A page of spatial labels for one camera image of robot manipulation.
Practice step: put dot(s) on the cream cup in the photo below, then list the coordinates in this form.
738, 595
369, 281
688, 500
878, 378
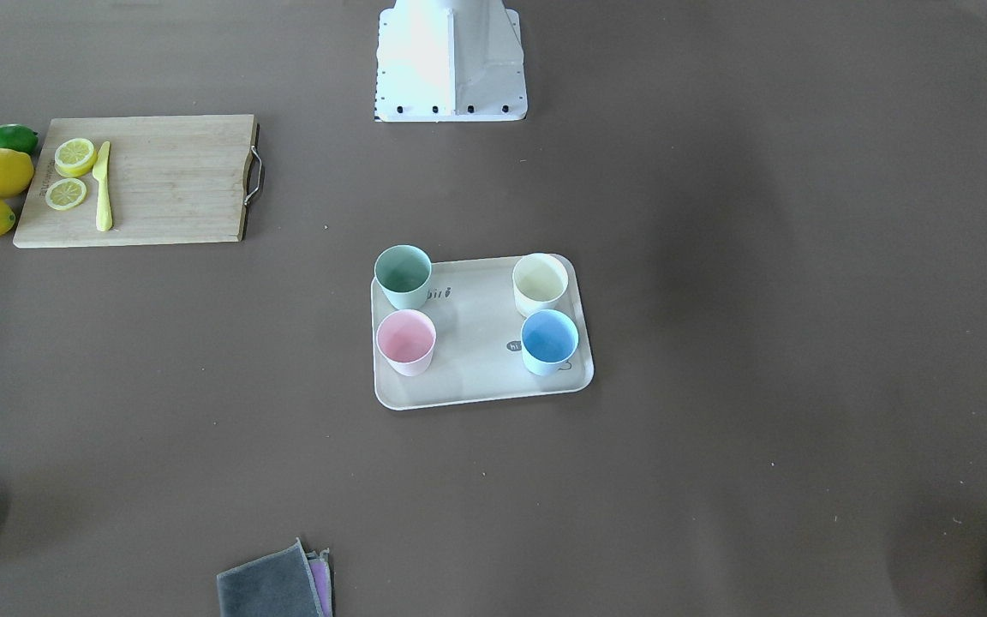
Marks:
539, 281

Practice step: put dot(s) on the blue cup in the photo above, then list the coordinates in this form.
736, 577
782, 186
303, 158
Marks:
549, 339

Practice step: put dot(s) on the pink cup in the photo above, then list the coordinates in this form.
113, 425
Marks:
406, 339

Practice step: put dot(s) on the green cup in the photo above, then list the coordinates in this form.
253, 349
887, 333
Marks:
404, 273

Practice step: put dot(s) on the cream rabbit tray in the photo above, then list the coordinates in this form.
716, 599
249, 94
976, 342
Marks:
477, 355

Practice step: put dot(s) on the grey folded cloth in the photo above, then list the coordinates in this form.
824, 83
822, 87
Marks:
291, 582

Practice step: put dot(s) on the wooden cutting board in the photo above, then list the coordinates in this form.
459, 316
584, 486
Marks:
173, 179

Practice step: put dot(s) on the yellow plastic knife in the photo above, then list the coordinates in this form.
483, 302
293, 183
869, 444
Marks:
103, 211

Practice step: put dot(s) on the lemon slice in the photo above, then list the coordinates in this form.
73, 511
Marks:
66, 193
75, 158

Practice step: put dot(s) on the green lime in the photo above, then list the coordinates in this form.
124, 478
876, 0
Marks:
18, 137

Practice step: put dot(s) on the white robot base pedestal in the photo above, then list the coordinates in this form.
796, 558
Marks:
450, 61

